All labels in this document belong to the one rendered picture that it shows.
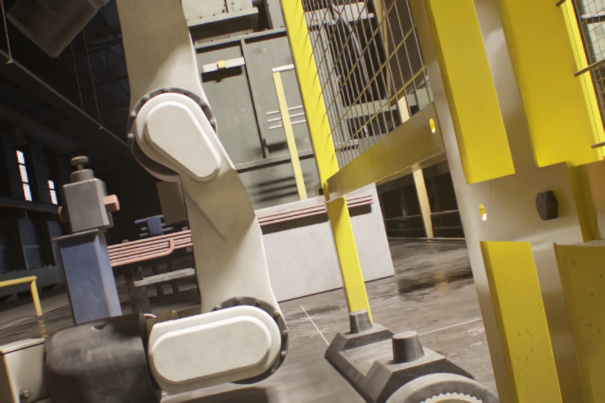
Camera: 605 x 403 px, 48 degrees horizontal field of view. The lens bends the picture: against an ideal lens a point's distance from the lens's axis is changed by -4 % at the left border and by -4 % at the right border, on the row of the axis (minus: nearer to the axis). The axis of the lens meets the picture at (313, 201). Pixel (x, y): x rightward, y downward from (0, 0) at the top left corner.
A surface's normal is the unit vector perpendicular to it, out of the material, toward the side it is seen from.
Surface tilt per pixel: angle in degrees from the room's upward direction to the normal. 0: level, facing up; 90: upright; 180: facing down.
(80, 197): 90
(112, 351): 65
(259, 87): 90
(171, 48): 90
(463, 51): 90
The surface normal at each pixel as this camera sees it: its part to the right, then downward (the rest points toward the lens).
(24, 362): 0.70, -0.18
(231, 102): 0.09, -0.05
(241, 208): 0.39, 0.28
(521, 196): -0.97, 0.22
